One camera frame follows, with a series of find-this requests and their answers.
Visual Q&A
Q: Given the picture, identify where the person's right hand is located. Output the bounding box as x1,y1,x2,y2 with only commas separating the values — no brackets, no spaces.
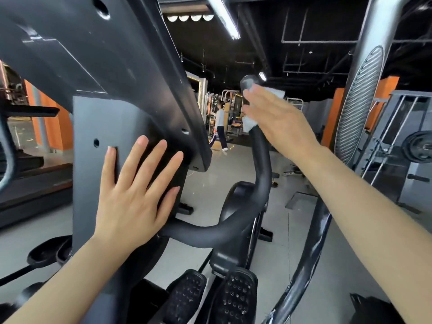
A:
242,84,324,169

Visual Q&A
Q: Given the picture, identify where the person's left hand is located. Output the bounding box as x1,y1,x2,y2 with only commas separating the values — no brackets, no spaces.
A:
93,135,185,255

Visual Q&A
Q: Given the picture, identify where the white wet wipe sheet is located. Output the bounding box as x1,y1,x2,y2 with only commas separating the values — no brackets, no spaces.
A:
242,86,286,132

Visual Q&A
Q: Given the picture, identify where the person's left forearm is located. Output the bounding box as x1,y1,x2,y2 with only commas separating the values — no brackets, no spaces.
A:
3,236,146,324

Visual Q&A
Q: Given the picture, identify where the person's right forearm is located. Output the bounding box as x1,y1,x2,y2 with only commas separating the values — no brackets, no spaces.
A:
293,148,432,324

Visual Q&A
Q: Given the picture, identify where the white gym machine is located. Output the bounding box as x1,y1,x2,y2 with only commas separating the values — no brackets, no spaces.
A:
285,98,305,113

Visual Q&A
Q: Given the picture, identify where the long ceiling tube light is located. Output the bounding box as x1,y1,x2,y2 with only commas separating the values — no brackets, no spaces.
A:
204,0,242,41

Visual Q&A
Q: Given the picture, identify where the round bulb ceiling fixture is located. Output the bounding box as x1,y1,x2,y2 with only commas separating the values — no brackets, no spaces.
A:
166,13,215,23

